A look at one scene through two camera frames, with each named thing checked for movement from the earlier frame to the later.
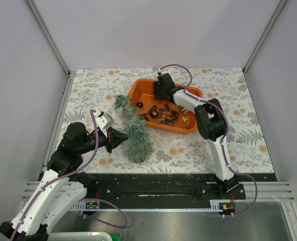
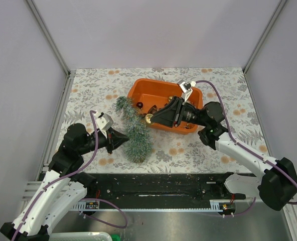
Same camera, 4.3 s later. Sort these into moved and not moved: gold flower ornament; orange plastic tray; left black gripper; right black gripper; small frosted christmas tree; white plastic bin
Moved: right black gripper; gold flower ornament
Not moved: left black gripper; white plastic bin; small frosted christmas tree; orange plastic tray
